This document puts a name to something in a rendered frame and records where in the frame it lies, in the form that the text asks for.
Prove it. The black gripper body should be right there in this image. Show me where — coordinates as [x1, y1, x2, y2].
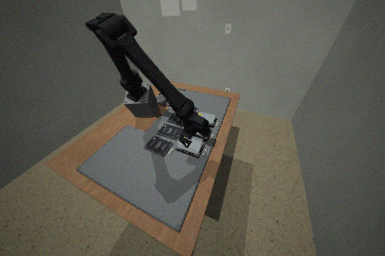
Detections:
[178, 123, 192, 143]

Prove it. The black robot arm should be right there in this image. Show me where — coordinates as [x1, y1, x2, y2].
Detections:
[85, 12, 210, 138]

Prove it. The grey operator panel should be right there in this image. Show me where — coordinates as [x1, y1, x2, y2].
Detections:
[157, 93, 168, 104]

